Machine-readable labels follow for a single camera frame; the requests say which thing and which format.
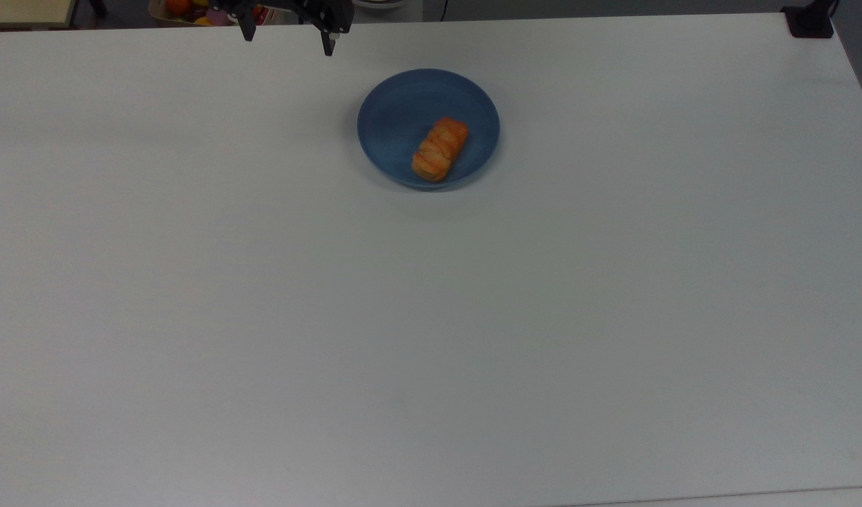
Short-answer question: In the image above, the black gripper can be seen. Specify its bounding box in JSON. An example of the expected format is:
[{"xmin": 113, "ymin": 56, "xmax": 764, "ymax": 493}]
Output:
[{"xmin": 208, "ymin": 0, "xmax": 355, "ymax": 58}]

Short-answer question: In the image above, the orange bread loaf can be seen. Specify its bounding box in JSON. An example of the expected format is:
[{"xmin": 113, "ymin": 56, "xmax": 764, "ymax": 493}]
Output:
[{"xmin": 411, "ymin": 117, "xmax": 470, "ymax": 183}]

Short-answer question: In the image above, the bowl of toy fruit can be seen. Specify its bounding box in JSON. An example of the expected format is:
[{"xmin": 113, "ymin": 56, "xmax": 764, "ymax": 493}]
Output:
[{"xmin": 148, "ymin": 0, "xmax": 280, "ymax": 27}]

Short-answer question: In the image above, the blue round plate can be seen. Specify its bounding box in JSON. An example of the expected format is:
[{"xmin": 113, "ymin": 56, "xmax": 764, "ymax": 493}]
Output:
[{"xmin": 356, "ymin": 68, "xmax": 501, "ymax": 190}]

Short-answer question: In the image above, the wooden furniture piece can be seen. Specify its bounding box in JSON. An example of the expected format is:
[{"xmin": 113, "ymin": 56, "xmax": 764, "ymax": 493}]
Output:
[{"xmin": 0, "ymin": 0, "xmax": 78, "ymax": 29}]

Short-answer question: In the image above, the black camera pole clamp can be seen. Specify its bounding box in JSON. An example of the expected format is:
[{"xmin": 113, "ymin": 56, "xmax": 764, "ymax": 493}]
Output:
[{"xmin": 781, "ymin": 0, "xmax": 839, "ymax": 39}]

